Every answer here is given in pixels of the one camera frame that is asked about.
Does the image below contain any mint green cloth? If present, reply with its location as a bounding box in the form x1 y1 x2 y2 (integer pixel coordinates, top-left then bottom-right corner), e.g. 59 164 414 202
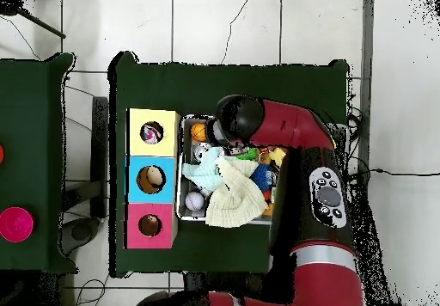
181 146 238 192

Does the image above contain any cream yellow cloth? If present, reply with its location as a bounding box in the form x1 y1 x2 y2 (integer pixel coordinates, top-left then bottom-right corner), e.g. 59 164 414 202
205 156 269 228

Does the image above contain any colourful polka dot cloth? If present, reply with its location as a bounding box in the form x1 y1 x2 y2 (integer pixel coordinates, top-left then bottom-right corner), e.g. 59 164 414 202
140 121 165 145

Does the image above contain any clear mesh bin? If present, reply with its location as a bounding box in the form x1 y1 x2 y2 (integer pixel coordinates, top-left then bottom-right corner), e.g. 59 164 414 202
175 115 347 226

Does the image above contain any wooden box with three holes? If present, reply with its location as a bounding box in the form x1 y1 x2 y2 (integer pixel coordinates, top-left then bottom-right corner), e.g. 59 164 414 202
124 107 182 251

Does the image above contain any green fuzzy toy with eyes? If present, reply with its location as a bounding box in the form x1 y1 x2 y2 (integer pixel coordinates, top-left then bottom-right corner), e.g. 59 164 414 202
229 146 261 162

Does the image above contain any small orange basketball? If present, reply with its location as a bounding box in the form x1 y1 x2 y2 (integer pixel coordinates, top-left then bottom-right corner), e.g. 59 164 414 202
190 122 211 143

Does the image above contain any blue spiky ball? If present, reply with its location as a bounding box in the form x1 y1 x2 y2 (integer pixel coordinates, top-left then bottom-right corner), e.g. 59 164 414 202
250 163 274 190

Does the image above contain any small white ball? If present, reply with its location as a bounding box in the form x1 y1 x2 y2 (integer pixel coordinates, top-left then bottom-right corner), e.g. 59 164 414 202
185 192 206 211

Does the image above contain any side table with green cloth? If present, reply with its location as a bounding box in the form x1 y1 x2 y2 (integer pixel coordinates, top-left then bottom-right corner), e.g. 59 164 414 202
0 52 76 274

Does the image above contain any pink disc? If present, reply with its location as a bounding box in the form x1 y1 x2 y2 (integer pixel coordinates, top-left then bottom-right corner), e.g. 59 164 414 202
0 206 35 244

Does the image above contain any black tripod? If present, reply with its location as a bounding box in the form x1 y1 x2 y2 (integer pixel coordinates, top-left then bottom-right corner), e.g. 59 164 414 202
0 0 68 40

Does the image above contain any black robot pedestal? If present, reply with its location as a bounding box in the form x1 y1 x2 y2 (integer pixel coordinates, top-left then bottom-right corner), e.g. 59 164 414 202
184 271 276 306

